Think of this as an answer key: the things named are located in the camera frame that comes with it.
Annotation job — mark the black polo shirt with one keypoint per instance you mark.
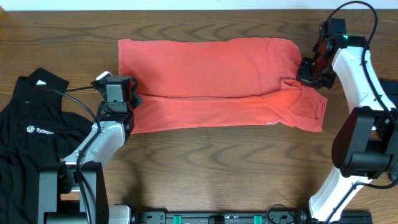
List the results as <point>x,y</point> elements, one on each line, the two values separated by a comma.
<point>34,132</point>

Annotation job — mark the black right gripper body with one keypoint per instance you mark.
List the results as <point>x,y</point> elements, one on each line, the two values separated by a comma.
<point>316,73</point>

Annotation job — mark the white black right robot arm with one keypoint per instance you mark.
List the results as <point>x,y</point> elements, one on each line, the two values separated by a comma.
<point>366,145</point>

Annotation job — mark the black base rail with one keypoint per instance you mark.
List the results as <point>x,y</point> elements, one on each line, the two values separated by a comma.
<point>275,216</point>

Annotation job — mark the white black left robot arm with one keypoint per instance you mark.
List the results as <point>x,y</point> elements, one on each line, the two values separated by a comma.
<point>73,190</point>

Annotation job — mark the red orange t-shirt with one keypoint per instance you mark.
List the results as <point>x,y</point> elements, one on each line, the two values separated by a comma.
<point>238,82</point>

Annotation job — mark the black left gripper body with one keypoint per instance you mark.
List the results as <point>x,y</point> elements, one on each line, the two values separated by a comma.
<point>135,100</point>

